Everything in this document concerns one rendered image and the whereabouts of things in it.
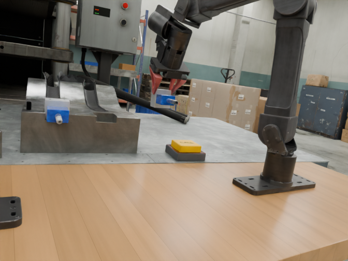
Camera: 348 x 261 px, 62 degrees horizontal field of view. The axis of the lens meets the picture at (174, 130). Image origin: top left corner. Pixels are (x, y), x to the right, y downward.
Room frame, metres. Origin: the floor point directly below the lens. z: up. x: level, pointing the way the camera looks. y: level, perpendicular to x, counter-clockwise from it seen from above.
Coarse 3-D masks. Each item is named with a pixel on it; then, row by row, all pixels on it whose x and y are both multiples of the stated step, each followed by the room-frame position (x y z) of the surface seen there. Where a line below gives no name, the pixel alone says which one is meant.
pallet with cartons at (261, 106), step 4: (260, 100) 5.12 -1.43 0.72; (264, 100) 5.06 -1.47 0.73; (260, 104) 5.11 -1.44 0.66; (264, 104) 5.04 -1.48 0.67; (300, 104) 5.36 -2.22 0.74; (260, 108) 5.09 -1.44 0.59; (260, 112) 5.08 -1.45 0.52; (296, 112) 5.32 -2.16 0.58; (256, 116) 5.14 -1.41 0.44; (256, 120) 5.13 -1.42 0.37; (256, 124) 5.11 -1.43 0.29; (256, 128) 5.10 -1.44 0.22; (256, 132) 5.09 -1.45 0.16
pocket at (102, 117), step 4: (96, 112) 0.70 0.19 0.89; (96, 116) 0.70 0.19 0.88; (100, 116) 0.71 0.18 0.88; (104, 116) 0.71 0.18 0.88; (108, 116) 0.72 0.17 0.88; (112, 116) 0.72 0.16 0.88; (116, 116) 0.70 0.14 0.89; (96, 120) 0.70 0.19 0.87; (100, 120) 0.71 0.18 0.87; (104, 120) 0.71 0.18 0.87; (108, 120) 0.72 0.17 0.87; (112, 120) 0.72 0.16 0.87; (116, 120) 0.68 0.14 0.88
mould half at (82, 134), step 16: (32, 80) 0.87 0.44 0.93; (32, 96) 0.80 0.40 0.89; (64, 96) 0.85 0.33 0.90; (80, 96) 0.88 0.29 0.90; (112, 96) 0.93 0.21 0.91; (32, 112) 0.60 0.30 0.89; (80, 112) 0.67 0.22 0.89; (112, 112) 0.73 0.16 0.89; (128, 112) 0.77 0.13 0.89; (32, 128) 0.60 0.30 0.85; (48, 128) 0.61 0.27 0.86; (64, 128) 0.63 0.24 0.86; (80, 128) 0.64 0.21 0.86; (96, 128) 0.66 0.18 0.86; (112, 128) 0.68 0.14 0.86; (128, 128) 0.69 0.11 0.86; (32, 144) 0.60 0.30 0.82; (48, 144) 0.62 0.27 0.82; (64, 144) 0.63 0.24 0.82; (80, 144) 0.64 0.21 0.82; (96, 144) 0.66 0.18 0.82; (112, 144) 0.68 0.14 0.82; (128, 144) 0.69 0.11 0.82
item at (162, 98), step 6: (156, 90) 0.85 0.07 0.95; (162, 90) 0.86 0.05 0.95; (168, 90) 0.87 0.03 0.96; (156, 96) 0.85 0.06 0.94; (162, 96) 0.82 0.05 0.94; (168, 96) 0.83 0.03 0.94; (174, 96) 0.83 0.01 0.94; (156, 102) 0.85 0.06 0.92; (162, 102) 0.82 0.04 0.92; (168, 102) 0.81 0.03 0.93; (174, 102) 0.78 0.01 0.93
